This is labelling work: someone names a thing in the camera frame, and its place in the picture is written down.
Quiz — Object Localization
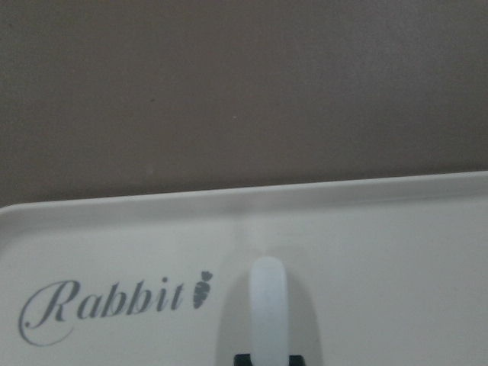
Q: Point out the white ceramic spoon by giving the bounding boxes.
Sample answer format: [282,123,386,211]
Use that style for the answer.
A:
[249,257,289,366]

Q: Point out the beige rabbit tray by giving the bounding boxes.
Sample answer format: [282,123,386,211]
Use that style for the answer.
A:
[1,172,487,365]

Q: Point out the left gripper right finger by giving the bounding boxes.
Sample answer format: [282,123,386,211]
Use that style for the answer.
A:
[289,355,305,366]

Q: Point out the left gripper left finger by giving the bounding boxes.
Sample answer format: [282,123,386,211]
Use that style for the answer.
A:
[233,354,252,366]

